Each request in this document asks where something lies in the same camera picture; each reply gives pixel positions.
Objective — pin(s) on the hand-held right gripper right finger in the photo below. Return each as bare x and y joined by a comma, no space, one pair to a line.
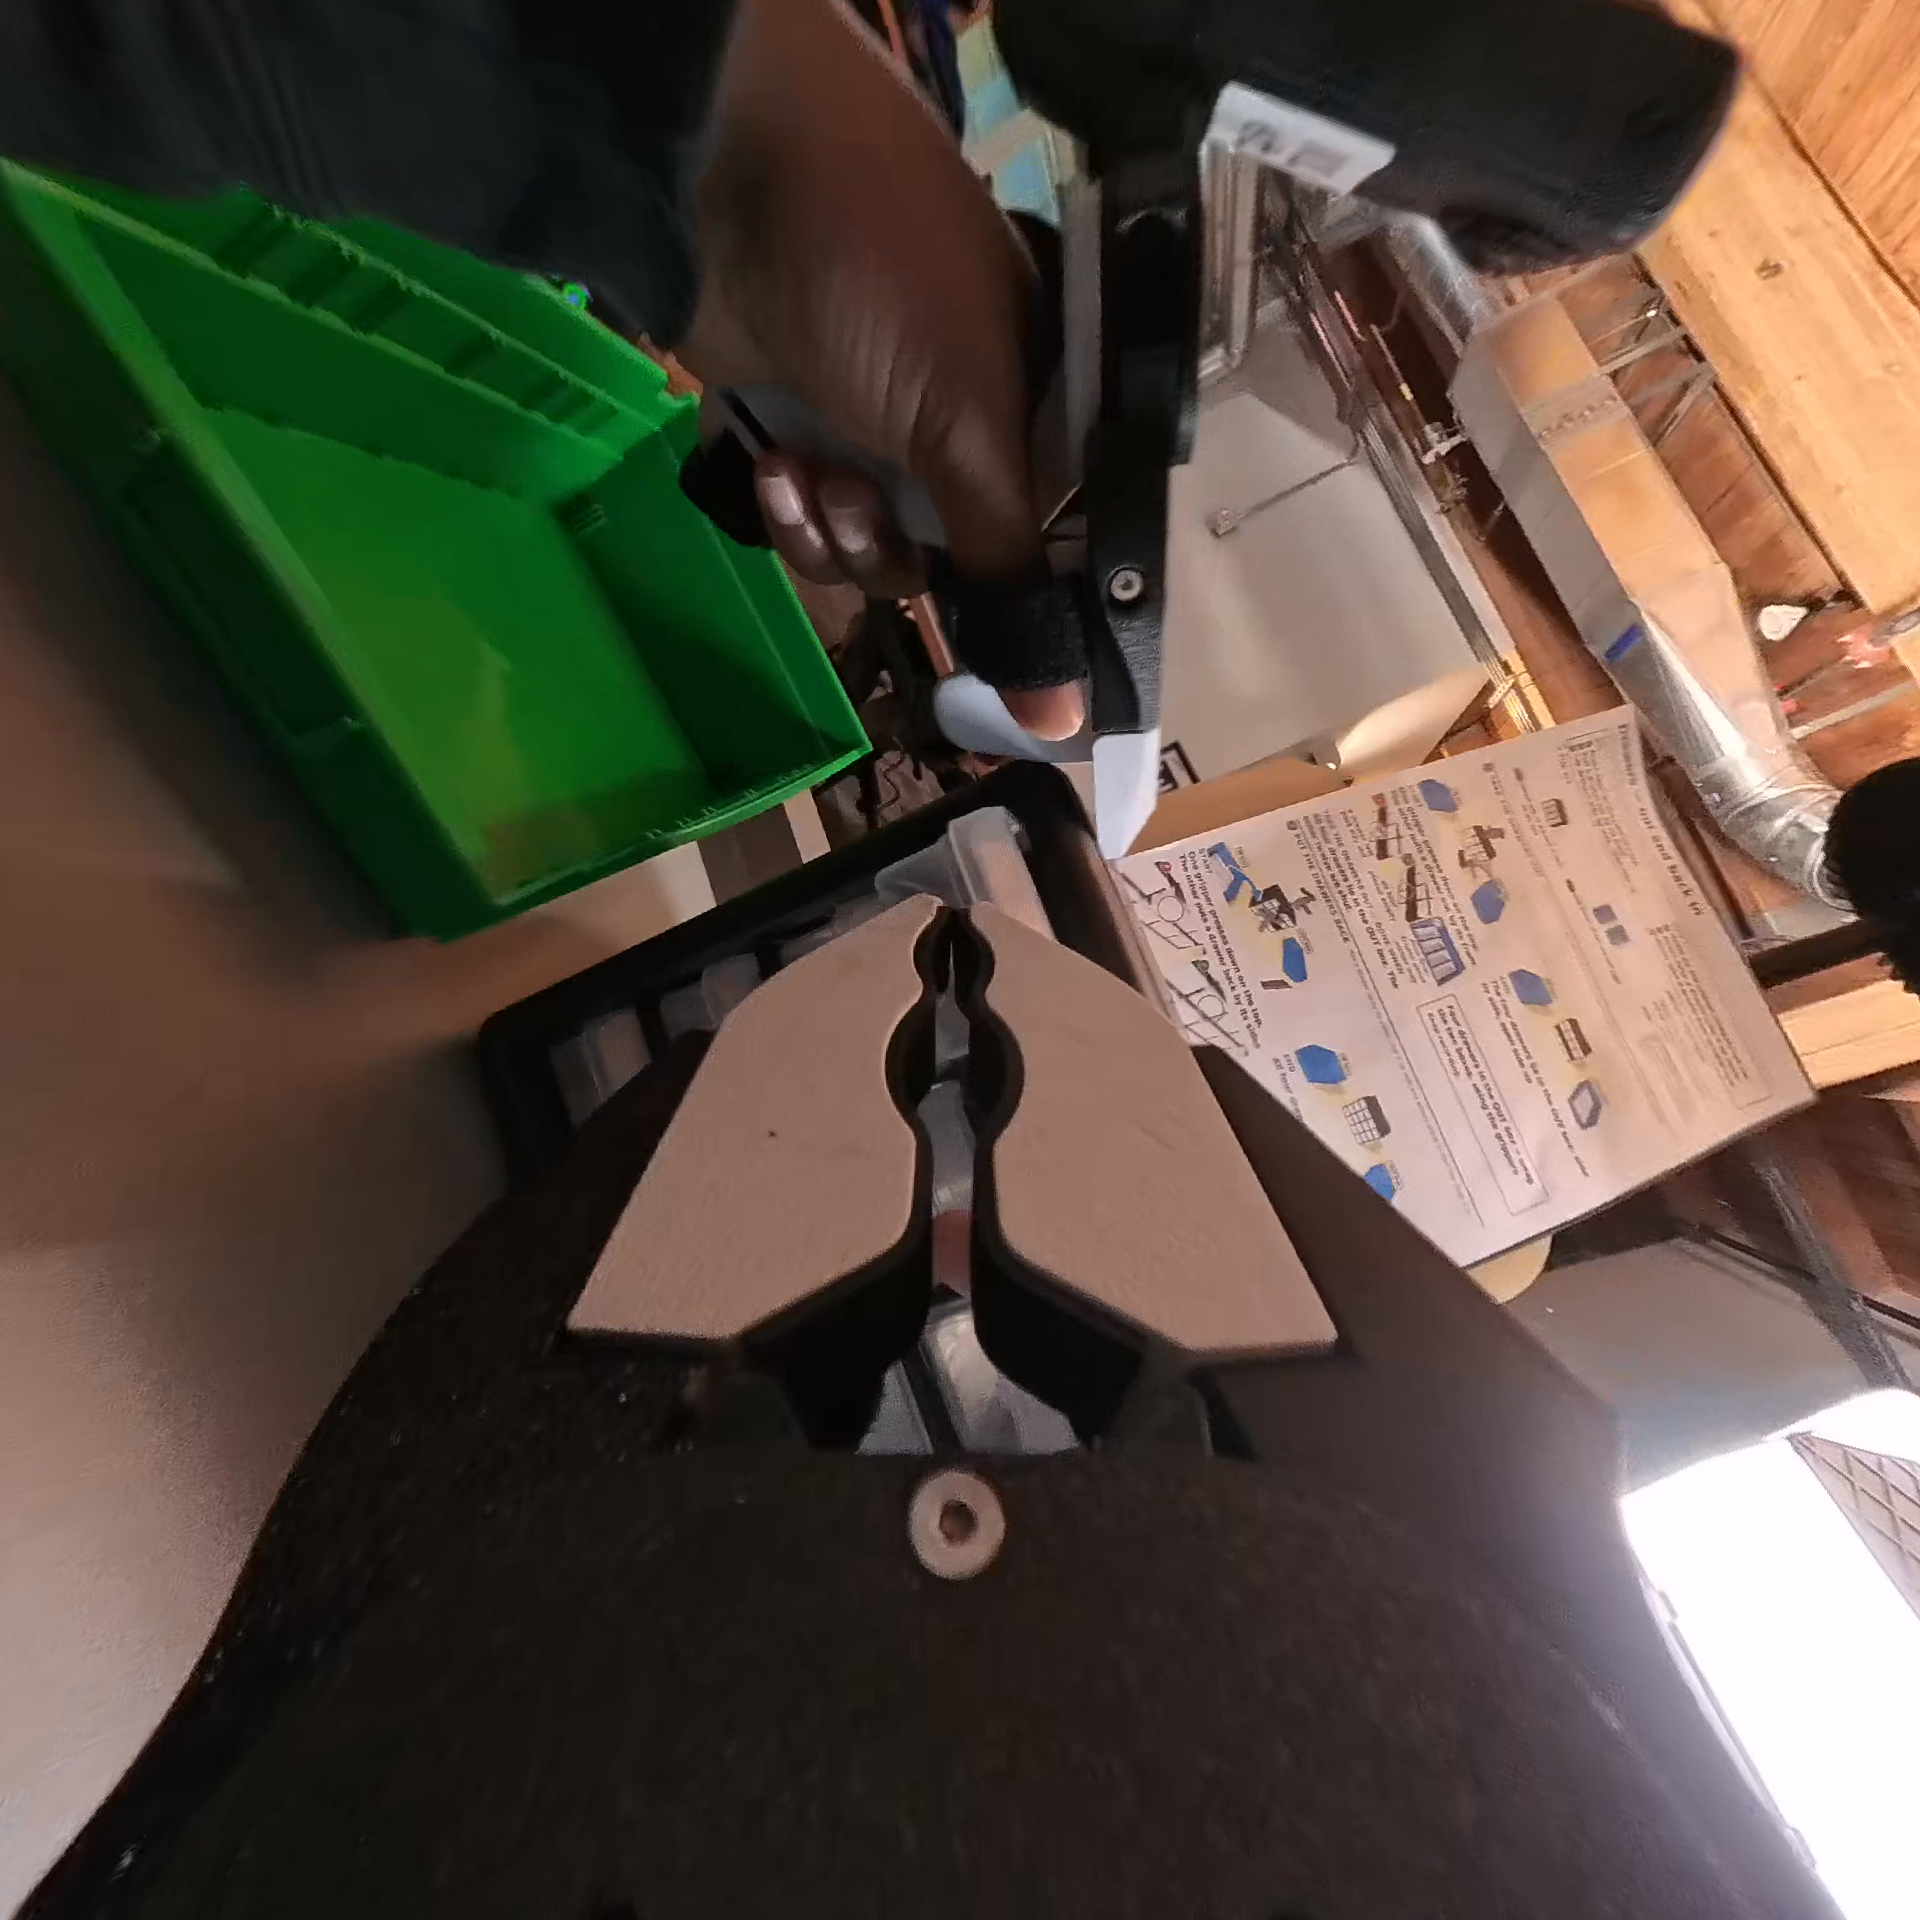
1153,1180

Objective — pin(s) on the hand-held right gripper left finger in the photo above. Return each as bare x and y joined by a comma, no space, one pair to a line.
753,1174

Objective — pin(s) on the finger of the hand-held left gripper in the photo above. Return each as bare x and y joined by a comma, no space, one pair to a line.
1130,783

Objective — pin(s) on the black drawer cabinet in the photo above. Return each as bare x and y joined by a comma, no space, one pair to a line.
512,1053

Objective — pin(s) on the green plastic bin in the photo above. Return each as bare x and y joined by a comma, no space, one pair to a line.
451,598

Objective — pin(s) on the person's left hand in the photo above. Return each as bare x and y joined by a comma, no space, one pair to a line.
886,297

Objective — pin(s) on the rows of fitted clear drawers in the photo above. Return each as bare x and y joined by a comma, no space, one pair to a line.
611,1048

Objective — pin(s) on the wooden display board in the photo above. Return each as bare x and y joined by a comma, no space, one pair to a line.
1502,1277

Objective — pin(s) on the printed instruction sheet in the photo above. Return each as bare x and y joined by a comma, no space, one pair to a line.
1502,975

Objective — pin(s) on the person's dark clothing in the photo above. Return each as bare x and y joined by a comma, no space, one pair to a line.
377,92

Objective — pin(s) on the silver air duct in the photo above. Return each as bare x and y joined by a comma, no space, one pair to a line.
1654,598

